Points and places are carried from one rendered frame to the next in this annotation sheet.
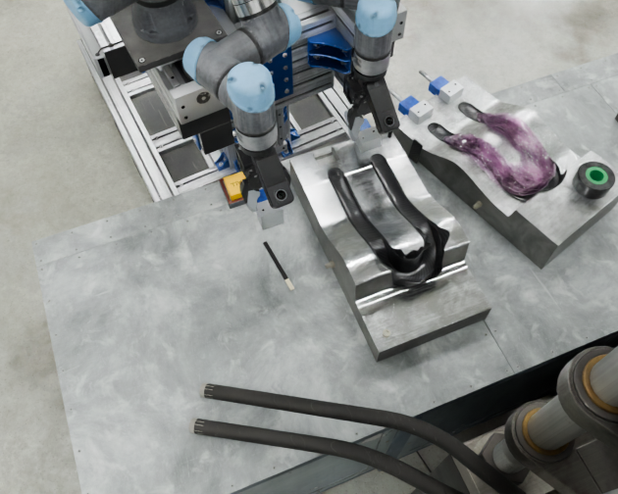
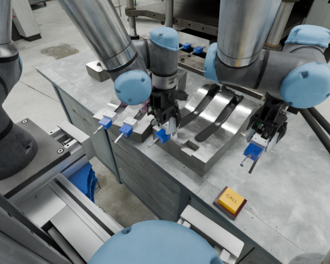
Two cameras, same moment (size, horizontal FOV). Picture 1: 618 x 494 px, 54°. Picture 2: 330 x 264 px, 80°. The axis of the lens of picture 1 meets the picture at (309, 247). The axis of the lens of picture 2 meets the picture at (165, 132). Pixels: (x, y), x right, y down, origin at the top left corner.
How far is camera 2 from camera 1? 1.37 m
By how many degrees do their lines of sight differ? 63
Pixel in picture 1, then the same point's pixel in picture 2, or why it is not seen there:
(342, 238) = (236, 121)
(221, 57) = (309, 53)
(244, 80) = (319, 28)
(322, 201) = (219, 139)
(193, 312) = (317, 188)
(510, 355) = not seen: hidden behind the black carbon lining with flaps
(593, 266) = not seen: hidden behind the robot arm
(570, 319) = (199, 80)
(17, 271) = not seen: outside the picture
